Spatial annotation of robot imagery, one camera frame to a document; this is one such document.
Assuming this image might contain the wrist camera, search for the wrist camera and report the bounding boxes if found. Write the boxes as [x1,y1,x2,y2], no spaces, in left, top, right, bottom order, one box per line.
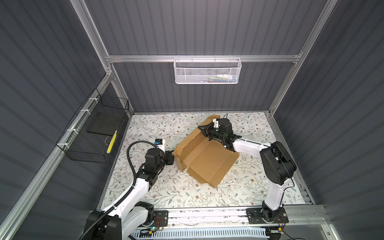
[155,139,166,152]
[213,119,219,129]

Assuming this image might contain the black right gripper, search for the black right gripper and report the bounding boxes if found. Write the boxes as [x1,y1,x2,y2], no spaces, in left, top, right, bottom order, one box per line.
[198,122,225,143]

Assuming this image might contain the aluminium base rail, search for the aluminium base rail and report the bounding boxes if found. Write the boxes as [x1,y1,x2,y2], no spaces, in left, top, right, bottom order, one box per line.
[155,205,331,229]

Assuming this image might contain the aluminium horizontal frame bar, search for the aluminium horizontal frame bar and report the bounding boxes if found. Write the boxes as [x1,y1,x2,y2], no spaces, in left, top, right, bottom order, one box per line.
[106,54,301,63]

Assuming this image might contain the aluminium frame corner post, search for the aluminium frame corner post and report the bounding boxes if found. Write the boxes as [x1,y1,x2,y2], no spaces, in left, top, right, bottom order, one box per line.
[71,1,129,100]

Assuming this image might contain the black wire mesh basket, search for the black wire mesh basket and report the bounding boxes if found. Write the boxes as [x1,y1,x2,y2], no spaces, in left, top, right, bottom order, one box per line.
[57,90,130,164]

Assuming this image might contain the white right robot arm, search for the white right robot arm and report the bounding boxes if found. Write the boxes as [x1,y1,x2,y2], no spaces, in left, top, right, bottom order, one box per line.
[198,118,297,223]

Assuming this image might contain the brown cardboard box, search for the brown cardboard box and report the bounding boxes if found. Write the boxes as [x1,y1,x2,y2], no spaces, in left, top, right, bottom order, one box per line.
[173,128,240,188]

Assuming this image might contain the white wire mesh basket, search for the white wire mesh basket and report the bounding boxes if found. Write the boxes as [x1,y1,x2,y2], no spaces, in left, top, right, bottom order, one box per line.
[173,60,243,85]

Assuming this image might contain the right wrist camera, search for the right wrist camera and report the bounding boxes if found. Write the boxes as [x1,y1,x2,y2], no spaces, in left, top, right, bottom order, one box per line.
[213,119,219,129]

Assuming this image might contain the white vented cable duct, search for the white vented cable duct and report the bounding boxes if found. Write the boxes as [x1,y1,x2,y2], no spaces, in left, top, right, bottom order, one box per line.
[131,227,270,240]

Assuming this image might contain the black foam pad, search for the black foam pad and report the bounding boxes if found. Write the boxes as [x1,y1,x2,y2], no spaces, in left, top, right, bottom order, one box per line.
[87,113,124,137]

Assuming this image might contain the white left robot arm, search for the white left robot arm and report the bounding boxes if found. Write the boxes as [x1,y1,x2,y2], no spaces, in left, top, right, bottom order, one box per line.
[79,148,174,240]

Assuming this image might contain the black corrugated cable conduit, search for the black corrugated cable conduit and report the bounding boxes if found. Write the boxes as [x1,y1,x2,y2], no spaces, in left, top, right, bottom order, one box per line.
[78,140,158,240]

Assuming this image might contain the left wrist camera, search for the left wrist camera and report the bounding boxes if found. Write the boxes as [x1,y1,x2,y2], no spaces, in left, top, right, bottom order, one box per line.
[155,139,166,152]

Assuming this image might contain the items in white basket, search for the items in white basket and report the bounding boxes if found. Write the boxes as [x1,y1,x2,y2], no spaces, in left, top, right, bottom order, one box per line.
[201,74,238,84]

